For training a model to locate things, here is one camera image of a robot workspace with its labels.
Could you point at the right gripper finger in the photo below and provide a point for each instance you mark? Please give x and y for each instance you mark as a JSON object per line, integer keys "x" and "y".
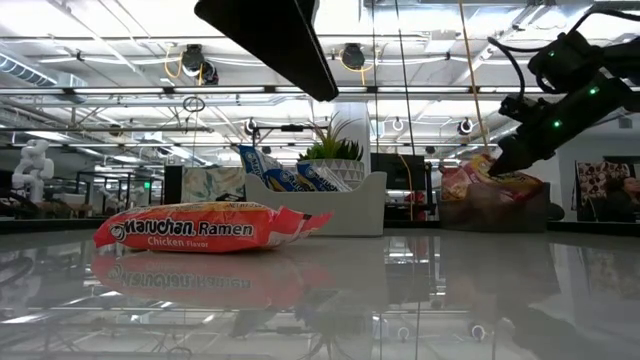
{"x": 512, "y": 152}

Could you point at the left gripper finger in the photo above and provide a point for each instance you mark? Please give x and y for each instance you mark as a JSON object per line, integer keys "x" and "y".
{"x": 280, "y": 40}

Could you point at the blue ramen packet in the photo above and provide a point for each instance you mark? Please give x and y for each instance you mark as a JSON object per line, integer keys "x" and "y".
{"x": 252, "y": 160}
{"x": 282, "y": 181}
{"x": 315, "y": 177}

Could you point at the orange chicken ramen packet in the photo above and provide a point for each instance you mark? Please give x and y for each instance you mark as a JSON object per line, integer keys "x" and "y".
{"x": 215, "y": 227}

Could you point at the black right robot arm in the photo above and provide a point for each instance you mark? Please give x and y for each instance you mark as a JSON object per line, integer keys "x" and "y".
{"x": 570, "y": 60}

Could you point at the dark grey plastic bin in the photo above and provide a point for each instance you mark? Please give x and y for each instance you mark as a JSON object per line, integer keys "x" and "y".
{"x": 495, "y": 215}

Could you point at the brown dotted patterned chair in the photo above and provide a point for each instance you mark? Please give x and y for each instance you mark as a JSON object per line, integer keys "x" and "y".
{"x": 592, "y": 182}

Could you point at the black round object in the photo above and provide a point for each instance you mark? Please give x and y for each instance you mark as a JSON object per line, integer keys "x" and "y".
{"x": 556, "y": 211}

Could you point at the person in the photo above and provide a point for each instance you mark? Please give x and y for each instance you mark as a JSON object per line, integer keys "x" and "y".
{"x": 625, "y": 195}

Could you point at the red chair stack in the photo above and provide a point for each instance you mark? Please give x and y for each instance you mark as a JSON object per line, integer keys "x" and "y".
{"x": 416, "y": 200}

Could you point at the black monitor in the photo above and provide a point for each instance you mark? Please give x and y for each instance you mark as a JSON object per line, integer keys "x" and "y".
{"x": 390, "y": 172}

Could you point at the green plant in white pot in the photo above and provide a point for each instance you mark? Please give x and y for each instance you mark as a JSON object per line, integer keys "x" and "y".
{"x": 330, "y": 170}

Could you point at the floral patterned panel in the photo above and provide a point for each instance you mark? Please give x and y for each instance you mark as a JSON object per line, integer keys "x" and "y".
{"x": 212, "y": 182}

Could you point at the light grey plastic bin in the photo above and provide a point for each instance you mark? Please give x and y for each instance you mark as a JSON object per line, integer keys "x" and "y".
{"x": 320, "y": 210}

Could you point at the tall black box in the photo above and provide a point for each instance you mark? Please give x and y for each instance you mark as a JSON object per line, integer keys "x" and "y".
{"x": 173, "y": 185}

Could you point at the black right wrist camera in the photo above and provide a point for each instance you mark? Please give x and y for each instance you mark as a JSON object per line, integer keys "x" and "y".
{"x": 517, "y": 107}

